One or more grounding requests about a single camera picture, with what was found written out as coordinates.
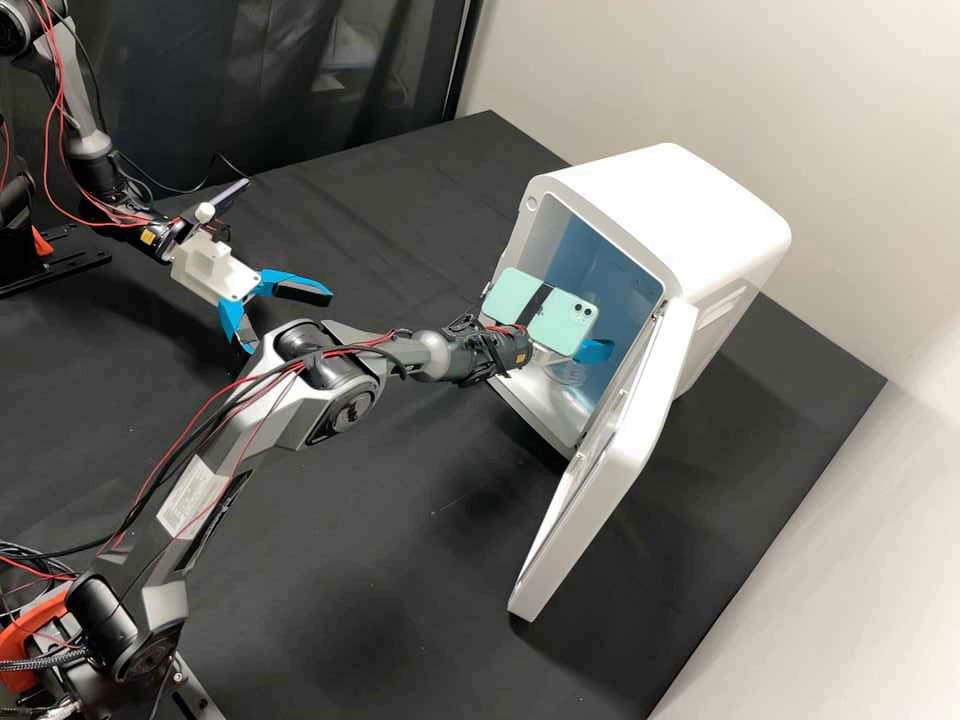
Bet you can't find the black cable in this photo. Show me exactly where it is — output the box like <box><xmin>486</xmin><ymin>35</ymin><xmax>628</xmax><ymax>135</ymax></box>
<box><xmin>112</xmin><ymin>152</ymin><xmax>250</xmax><ymax>199</ymax></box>

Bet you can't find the wrist camera phone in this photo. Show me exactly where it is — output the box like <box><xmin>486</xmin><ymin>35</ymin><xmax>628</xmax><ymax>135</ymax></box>
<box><xmin>176</xmin><ymin>177</ymin><xmax>253</xmax><ymax>246</ymax></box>
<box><xmin>479</xmin><ymin>266</ymin><xmax>602</xmax><ymax>362</ymax></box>

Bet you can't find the clear flask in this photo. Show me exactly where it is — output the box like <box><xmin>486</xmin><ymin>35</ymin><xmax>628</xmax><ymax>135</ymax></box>
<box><xmin>536</xmin><ymin>350</ymin><xmax>594</xmax><ymax>396</ymax></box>

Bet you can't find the incubator door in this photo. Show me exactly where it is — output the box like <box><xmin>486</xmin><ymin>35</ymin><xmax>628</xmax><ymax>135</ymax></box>
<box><xmin>507</xmin><ymin>292</ymin><xmax>700</xmax><ymax>623</ymax></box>

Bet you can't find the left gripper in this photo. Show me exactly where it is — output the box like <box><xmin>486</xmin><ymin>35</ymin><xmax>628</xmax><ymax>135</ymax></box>
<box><xmin>169</xmin><ymin>238</ymin><xmax>336</xmax><ymax>356</ymax></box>

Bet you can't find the left wrist camera phone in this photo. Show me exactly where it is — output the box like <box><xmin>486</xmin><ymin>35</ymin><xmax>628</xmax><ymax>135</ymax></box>
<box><xmin>176</xmin><ymin>177</ymin><xmax>253</xmax><ymax>246</ymax></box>

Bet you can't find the right wrist camera phone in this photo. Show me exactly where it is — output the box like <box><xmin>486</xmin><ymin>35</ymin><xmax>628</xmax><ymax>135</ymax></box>
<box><xmin>479</xmin><ymin>266</ymin><xmax>602</xmax><ymax>362</ymax></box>

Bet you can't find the white incubator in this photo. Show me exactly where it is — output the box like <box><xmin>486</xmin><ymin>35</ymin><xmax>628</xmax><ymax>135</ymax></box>
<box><xmin>487</xmin><ymin>142</ymin><xmax>793</xmax><ymax>463</ymax></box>

